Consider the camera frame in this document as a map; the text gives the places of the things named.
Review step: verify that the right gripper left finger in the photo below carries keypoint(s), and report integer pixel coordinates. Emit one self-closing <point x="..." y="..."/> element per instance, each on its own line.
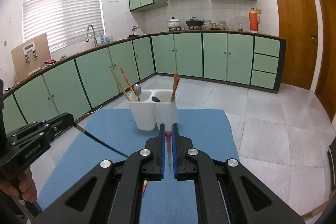
<point x="111" y="192"/>

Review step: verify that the person's left hand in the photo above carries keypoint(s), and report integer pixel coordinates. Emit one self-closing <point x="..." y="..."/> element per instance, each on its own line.
<point x="23" y="186"/>

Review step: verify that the blue table mat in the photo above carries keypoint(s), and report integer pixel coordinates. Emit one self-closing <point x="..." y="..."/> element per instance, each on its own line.
<point x="168" y="201"/>

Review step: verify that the chrome kitchen faucet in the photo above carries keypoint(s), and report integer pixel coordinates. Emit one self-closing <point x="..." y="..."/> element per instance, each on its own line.
<point x="91" y="28"/>

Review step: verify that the metal kettle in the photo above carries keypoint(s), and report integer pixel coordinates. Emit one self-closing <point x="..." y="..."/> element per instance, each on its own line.
<point x="134" y="32"/>

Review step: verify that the white double utensil holder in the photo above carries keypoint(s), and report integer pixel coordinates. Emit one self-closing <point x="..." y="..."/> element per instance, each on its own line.
<point x="148" y="114"/>

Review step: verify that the red patterned handle chopstick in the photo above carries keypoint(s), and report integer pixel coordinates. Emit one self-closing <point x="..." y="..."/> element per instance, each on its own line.
<point x="144" y="186"/>

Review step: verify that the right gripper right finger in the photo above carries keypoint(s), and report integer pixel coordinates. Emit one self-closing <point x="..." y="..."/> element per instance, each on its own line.
<point x="226" y="192"/>

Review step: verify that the white window blind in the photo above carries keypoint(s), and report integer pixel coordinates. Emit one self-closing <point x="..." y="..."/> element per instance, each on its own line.
<point x="64" y="21"/>

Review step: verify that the white cooking pot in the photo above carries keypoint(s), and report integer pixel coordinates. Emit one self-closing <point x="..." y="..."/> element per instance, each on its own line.
<point x="174" y="24"/>

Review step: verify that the red floral chopstick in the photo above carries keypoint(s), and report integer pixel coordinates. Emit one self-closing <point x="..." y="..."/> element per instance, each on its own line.
<point x="128" y="83"/>
<point x="175" y="85"/>

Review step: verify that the green lower kitchen cabinets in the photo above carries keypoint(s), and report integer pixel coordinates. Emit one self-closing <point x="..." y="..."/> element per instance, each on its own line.
<point x="83" y="82"/>

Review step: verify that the black chopstick silver band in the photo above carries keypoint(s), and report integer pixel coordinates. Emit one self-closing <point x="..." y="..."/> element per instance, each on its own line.
<point x="89" y="135"/>

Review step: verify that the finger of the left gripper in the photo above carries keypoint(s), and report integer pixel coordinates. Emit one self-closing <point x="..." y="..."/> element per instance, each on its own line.
<point x="57" y="124"/>

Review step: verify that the brown wooden door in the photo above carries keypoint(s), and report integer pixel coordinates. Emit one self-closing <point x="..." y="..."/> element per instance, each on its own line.
<point x="298" y="25"/>

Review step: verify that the metal spoon in holder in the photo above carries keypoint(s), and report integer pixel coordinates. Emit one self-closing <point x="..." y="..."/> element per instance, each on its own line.
<point x="137" y="90"/>

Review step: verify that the glass jars on counter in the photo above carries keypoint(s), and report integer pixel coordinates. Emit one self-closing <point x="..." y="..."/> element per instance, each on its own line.
<point x="222" y="25"/>

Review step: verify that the orange thermos flask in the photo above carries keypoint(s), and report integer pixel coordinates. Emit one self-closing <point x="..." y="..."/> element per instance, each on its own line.
<point x="254" y="20"/>

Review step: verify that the plain bamboo chopstick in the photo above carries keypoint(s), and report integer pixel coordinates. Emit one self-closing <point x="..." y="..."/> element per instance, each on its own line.
<point x="175" y="75"/>
<point x="119" y="84"/>

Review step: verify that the black wok on stove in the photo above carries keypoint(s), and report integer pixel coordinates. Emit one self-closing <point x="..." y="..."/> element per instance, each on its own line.
<point x="194" y="23"/>

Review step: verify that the black spoon in holder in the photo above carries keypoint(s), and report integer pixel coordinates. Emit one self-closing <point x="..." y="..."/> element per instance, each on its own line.
<point x="155" y="99"/>

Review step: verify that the red white-flower chopstick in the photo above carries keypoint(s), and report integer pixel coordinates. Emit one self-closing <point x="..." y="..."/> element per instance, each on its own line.
<point x="168" y="135"/>

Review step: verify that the cardboard box on counter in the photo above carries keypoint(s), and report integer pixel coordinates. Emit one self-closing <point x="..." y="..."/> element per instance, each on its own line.
<point x="30" y="56"/>

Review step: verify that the wooden chair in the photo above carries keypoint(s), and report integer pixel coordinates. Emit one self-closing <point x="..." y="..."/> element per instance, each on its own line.
<point x="327" y="209"/>

